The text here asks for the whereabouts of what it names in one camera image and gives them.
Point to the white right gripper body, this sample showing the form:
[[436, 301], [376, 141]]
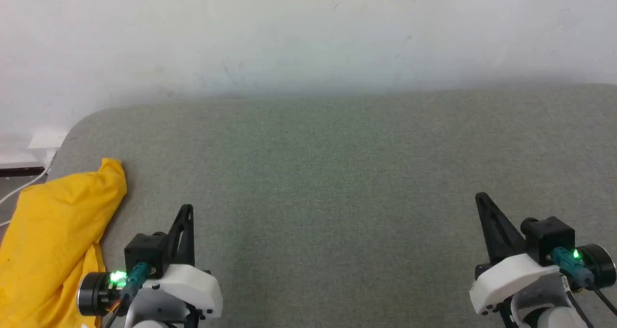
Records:
[[511, 277]]

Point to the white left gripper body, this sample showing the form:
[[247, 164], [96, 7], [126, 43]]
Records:
[[188, 287]]

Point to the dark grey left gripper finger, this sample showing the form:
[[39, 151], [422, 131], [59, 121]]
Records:
[[189, 241], [174, 243]]

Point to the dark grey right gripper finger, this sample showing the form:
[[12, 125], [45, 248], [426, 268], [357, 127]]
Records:
[[489, 231], [506, 236]]

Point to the yellow cat print shirt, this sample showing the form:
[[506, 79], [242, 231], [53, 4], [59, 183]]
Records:
[[48, 236]]

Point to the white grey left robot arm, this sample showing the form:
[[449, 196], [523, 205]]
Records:
[[154, 313]]

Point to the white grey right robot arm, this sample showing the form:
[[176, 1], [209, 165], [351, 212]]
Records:
[[544, 308]]

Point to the grey fabric cushion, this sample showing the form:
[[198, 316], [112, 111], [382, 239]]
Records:
[[337, 198]]

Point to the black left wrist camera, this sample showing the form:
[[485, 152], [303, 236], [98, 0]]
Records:
[[142, 253]]

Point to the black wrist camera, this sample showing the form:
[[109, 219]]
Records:
[[549, 236], [142, 253]]

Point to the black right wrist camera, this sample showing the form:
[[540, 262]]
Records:
[[549, 236]]

